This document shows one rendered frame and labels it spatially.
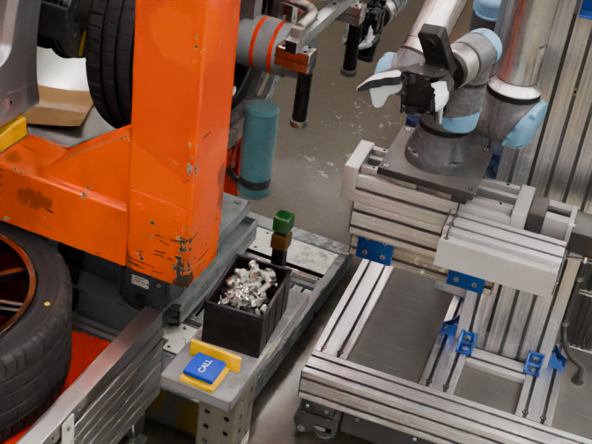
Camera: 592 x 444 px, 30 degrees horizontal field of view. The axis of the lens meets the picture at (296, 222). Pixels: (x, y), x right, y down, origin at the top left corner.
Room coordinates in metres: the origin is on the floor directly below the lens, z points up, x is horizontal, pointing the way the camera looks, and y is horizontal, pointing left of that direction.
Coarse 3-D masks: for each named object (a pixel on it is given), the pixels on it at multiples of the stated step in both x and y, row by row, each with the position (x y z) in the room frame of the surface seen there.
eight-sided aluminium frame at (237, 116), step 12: (276, 12) 2.86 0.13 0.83; (288, 12) 2.85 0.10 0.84; (264, 72) 2.81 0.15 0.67; (252, 84) 2.77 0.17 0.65; (276, 84) 2.79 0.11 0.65; (252, 96) 2.74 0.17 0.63; (264, 96) 2.73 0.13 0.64; (240, 108) 2.68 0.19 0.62; (240, 120) 2.61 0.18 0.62; (240, 132) 2.58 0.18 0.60; (228, 144) 2.51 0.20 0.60
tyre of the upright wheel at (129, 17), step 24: (96, 0) 2.44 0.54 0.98; (120, 0) 2.42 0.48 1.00; (96, 24) 2.42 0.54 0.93; (120, 24) 2.41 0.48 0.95; (96, 48) 2.41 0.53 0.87; (120, 48) 2.39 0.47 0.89; (96, 72) 2.41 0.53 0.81; (120, 72) 2.38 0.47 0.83; (96, 96) 2.43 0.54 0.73; (120, 96) 2.40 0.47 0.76; (240, 96) 2.77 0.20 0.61; (120, 120) 2.45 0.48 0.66
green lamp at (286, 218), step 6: (282, 210) 2.14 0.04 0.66; (276, 216) 2.11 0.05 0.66; (282, 216) 2.12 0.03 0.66; (288, 216) 2.12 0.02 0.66; (294, 216) 2.13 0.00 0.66; (276, 222) 2.11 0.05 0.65; (282, 222) 2.10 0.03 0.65; (288, 222) 2.10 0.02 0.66; (276, 228) 2.11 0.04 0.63; (282, 228) 2.10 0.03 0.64; (288, 228) 2.10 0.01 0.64
